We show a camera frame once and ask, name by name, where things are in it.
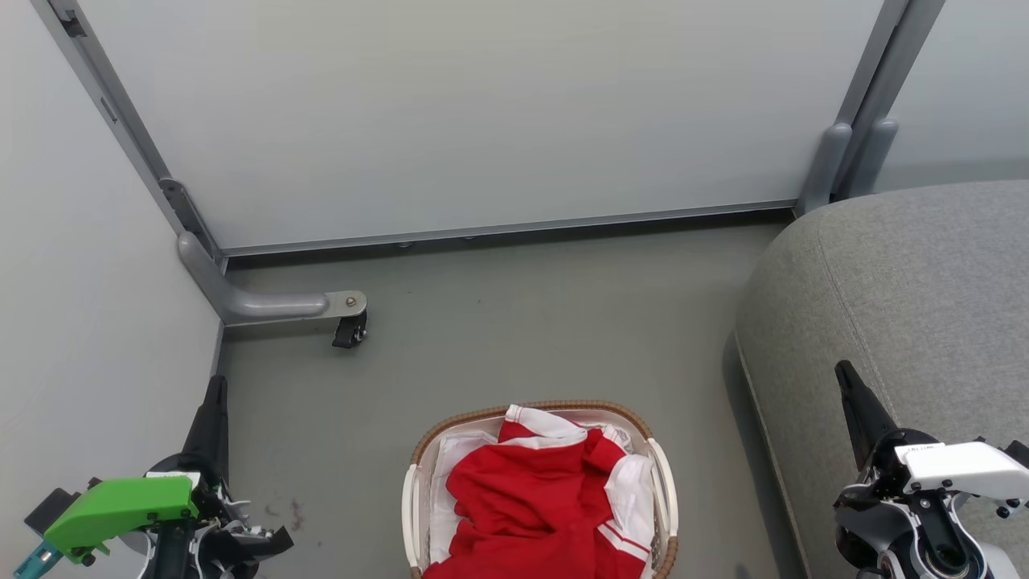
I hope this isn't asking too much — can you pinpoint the grey partition post with foot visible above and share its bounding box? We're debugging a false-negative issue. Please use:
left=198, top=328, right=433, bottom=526
left=31, top=0, right=369, bottom=326

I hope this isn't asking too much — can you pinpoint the black caster wheel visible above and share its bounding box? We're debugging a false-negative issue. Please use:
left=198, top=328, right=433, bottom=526
left=331, top=310, right=369, bottom=350

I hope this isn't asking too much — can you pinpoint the grey fabric sofa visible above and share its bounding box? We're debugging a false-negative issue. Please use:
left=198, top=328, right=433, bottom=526
left=735, top=179, right=1029, bottom=579

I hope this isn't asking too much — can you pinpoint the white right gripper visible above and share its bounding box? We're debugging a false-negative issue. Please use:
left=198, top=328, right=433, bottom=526
left=834, top=359, right=1029, bottom=506

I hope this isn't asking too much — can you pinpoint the white wicker laundry basket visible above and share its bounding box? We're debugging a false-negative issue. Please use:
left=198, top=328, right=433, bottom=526
left=401, top=400, right=681, bottom=579

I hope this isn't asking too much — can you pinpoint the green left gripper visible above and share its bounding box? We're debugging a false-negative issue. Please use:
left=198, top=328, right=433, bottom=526
left=42, top=375, right=294, bottom=569

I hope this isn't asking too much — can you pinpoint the grey partition post pair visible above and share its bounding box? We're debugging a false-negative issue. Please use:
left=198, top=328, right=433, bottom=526
left=795, top=0, right=947, bottom=217

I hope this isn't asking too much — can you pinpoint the grey partition bottom rail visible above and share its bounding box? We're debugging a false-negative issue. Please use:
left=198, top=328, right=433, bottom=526
left=220, top=199, right=798, bottom=257

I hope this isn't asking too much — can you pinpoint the black left cable, teal plug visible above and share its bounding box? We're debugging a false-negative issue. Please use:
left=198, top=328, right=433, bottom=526
left=11, top=540, right=63, bottom=579

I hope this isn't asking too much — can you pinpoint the red jersey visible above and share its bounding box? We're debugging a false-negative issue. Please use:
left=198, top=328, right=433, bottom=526
left=421, top=404, right=656, bottom=579

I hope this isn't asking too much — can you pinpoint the white basket liner cloth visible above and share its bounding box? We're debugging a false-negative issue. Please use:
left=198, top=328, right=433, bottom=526
left=428, top=410, right=657, bottom=579

